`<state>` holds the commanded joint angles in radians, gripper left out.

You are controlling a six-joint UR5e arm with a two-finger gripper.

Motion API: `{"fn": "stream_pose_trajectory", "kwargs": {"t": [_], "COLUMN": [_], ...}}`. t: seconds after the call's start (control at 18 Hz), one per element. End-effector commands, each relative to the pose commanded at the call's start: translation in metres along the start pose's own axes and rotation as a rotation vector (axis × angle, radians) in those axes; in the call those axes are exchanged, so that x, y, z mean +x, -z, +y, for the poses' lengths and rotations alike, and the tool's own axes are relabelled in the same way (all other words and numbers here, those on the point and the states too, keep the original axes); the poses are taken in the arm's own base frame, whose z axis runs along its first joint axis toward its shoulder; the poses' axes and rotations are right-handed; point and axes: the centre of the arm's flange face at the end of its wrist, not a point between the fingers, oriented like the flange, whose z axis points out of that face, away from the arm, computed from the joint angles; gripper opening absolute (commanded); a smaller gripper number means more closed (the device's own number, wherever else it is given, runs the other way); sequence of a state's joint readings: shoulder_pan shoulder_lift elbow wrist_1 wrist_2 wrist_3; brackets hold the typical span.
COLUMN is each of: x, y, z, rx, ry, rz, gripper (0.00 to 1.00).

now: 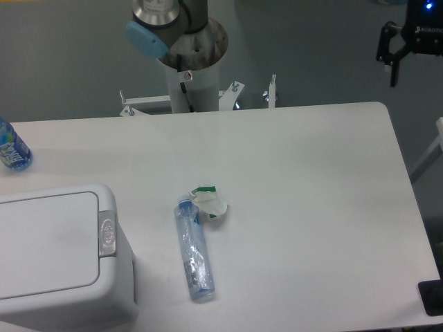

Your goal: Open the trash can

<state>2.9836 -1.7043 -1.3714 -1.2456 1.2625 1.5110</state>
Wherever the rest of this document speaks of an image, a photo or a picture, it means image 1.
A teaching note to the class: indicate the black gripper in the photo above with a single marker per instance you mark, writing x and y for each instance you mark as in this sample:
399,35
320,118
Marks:
422,33

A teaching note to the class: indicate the white push-lid trash can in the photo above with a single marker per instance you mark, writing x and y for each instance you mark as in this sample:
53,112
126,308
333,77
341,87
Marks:
66,263

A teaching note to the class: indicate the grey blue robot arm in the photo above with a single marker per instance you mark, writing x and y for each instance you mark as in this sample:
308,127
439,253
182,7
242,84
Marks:
183,37

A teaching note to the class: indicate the crumpled white green wrapper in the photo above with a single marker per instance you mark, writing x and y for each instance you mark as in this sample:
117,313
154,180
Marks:
207,199

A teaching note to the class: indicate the black device at table edge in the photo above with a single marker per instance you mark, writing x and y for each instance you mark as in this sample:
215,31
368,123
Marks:
431,295

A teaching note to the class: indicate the empty clear plastic bottle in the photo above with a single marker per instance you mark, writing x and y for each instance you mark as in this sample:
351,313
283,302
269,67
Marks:
194,252

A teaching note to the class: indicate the blue labelled water bottle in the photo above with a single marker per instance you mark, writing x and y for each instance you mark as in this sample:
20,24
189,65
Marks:
15,154

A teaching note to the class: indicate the white frame at right edge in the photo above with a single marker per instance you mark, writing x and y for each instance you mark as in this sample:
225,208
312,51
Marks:
430,155

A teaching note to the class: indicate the white metal base frame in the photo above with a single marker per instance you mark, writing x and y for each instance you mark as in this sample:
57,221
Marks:
232,98

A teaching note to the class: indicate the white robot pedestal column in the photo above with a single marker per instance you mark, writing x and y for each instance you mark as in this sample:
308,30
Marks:
193,91

